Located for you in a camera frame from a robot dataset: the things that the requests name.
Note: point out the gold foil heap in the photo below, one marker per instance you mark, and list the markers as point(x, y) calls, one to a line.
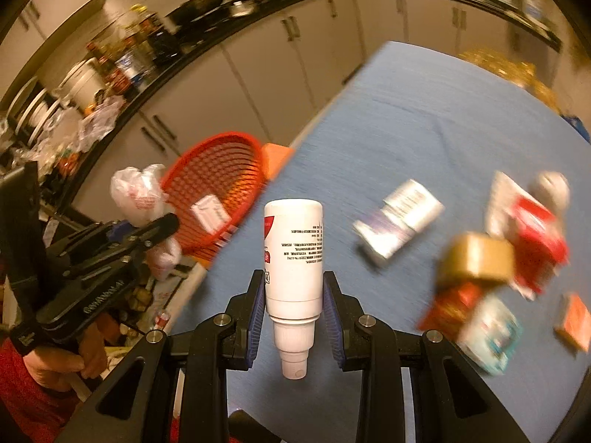
point(508, 69)

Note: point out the white base cabinets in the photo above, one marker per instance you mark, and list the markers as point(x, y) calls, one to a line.
point(258, 69)

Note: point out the brown cardboard box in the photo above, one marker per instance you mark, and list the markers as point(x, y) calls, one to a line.
point(480, 258)

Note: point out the person's left hand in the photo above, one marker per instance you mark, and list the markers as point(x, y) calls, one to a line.
point(64, 367)

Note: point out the white plastic bag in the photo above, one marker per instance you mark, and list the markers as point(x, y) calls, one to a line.
point(136, 191)

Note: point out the red white packet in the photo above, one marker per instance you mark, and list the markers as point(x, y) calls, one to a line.
point(531, 235)

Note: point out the crumpled clear plastic bags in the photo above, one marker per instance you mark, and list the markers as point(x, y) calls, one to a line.
point(99, 120)

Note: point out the red snack packet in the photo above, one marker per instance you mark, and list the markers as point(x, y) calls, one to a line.
point(455, 307)

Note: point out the small white box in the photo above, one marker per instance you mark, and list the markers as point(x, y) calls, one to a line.
point(210, 214)

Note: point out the cluster of sauce bottles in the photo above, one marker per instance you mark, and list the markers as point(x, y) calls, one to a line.
point(131, 50)

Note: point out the white plastic bottle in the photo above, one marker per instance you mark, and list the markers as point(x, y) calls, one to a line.
point(292, 263)

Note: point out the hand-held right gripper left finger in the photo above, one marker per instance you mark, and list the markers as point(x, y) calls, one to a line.
point(257, 327)

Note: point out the black kitchen countertop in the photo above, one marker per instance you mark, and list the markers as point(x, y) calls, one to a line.
point(258, 16)

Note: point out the blue tablecloth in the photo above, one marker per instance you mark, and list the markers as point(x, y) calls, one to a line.
point(392, 124)

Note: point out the white stacked dishes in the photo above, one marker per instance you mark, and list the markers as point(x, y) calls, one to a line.
point(30, 110)

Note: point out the black frying pan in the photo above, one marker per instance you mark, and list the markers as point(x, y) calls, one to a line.
point(198, 9)

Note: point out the white wall cabinet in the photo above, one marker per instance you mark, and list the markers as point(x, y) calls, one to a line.
point(51, 4)

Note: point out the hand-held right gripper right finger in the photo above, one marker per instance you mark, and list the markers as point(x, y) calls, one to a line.
point(333, 327)

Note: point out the white rice cooker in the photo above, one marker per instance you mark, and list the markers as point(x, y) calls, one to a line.
point(85, 80)

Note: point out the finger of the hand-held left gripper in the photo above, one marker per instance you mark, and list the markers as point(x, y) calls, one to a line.
point(154, 233)

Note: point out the person's left forearm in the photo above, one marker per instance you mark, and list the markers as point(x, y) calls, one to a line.
point(23, 406)

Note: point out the red mesh basket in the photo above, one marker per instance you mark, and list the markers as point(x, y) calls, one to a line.
point(221, 161)

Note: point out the teal white packet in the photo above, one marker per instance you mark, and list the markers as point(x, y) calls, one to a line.
point(491, 332)

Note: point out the orange packet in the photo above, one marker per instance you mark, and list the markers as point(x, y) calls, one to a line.
point(575, 320)

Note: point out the small red white can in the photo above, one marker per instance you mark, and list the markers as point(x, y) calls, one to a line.
point(162, 320)

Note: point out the purple white box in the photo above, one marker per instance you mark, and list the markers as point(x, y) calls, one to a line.
point(397, 224)

